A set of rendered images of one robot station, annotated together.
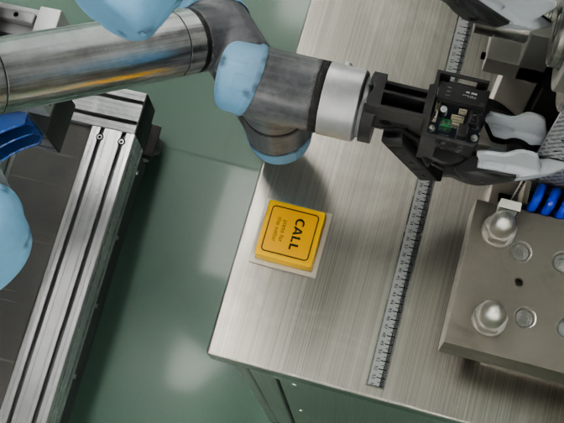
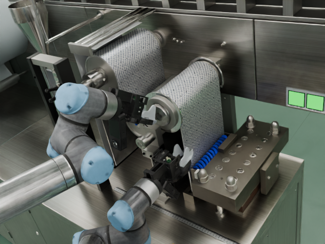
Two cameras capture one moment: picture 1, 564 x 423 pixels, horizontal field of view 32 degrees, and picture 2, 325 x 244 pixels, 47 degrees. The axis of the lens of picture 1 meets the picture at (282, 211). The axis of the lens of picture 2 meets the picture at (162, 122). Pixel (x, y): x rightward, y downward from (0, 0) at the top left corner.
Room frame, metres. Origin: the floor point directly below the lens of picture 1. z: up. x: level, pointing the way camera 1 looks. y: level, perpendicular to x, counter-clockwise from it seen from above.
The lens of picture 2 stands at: (0.03, 0.66, 1.87)
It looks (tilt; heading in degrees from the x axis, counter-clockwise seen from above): 33 degrees down; 290
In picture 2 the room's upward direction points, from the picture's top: 12 degrees counter-clockwise
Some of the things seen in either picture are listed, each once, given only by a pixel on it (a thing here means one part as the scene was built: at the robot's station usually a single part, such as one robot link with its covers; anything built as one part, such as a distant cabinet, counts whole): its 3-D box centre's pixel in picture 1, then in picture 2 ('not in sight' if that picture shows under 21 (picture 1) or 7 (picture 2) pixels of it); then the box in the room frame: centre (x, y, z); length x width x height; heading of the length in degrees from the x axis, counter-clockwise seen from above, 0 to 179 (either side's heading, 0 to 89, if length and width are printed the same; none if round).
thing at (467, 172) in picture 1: (474, 160); (180, 169); (0.32, -0.20, 1.09); 0.09 x 0.05 x 0.02; 65
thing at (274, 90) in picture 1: (272, 86); (128, 209); (0.43, -0.01, 1.11); 0.11 x 0.08 x 0.09; 66
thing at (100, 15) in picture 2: not in sight; (75, 28); (0.80, -0.67, 1.41); 0.30 x 0.04 x 0.04; 66
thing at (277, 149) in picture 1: (271, 109); (130, 233); (0.44, -0.01, 1.01); 0.11 x 0.08 x 0.11; 22
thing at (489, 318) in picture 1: (492, 315); (230, 182); (0.17, -0.19, 1.05); 0.04 x 0.04 x 0.04
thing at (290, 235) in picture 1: (290, 235); not in sight; (0.32, -0.01, 0.91); 0.07 x 0.07 x 0.02; 66
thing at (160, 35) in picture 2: not in sight; (153, 41); (0.48, -0.65, 1.33); 0.07 x 0.07 x 0.07; 66
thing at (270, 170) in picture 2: not in sight; (270, 173); (0.05, -0.34, 0.96); 0.10 x 0.03 x 0.11; 66
